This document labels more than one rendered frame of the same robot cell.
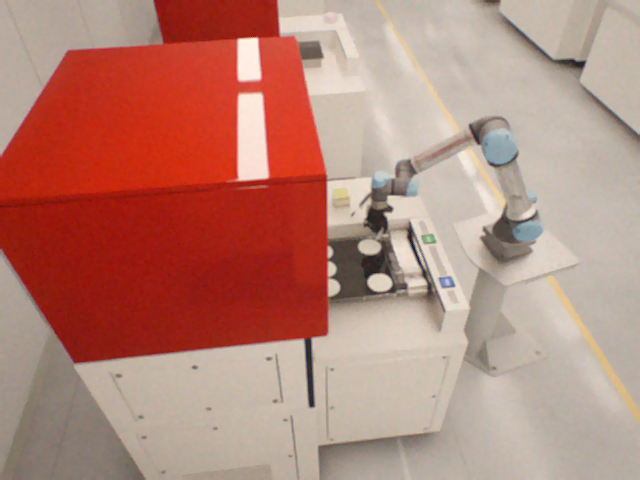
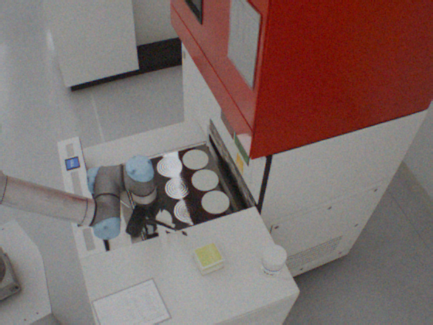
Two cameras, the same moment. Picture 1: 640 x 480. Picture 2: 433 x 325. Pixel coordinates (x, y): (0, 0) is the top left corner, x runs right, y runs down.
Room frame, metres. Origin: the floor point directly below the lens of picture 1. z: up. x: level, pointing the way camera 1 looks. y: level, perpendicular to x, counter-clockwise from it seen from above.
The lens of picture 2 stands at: (2.41, -0.30, 2.15)
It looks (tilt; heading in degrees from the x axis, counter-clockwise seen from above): 50 degrees down; 162
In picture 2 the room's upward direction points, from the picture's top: 2 degrees clockwise
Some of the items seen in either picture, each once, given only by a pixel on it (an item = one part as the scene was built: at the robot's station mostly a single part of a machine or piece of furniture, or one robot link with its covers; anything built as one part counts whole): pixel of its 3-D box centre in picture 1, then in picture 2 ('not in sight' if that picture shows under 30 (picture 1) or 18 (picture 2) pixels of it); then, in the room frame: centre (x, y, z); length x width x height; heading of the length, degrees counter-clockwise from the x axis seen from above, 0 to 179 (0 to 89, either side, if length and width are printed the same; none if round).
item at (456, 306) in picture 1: (434, 270); (82, 201); (1.47, -0.51, 0.89); 0.55 x 0.09 x 0.14; 5
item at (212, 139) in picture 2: not in sight; (228, 170); (1.47, 0.06, 0.89); 0.44 x 0.02 x 0.10; 5
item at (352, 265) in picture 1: (349, 267); (178, 188); (1.50, -0.15, 0.90); 0.34 x 0.34 x 0.01; 5
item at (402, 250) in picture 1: (406, 263); (112, 216); (1.54, -0.41, 0.87); 0.36 x 0.08 x 0.03; 5
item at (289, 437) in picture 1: (234, 380); (273, 185); (1.26, 0.40, 0.41); 0.82 x 0.71 x 0.82; 5
